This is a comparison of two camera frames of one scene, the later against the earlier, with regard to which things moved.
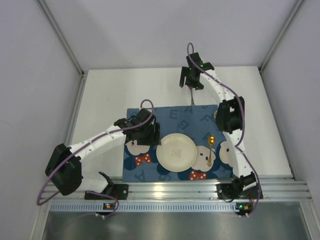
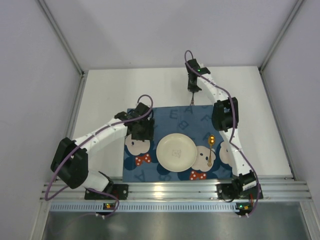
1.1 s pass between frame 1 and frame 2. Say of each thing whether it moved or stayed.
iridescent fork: stayed
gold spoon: stayed
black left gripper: moved
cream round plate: stayed
